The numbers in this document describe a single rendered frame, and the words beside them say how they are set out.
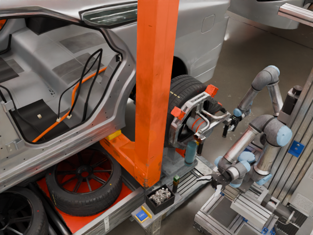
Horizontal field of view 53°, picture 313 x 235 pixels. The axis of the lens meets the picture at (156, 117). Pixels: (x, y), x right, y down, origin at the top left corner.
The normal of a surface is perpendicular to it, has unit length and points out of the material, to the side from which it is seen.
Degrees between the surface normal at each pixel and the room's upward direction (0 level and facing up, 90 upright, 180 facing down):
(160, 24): 90
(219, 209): 0
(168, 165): 0
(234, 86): 0
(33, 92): 55
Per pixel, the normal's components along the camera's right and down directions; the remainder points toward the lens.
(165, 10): 0.67, 0.53
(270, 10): -0.33, 0.63
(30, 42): -0.04, -0.68
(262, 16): -0.47, 0.78
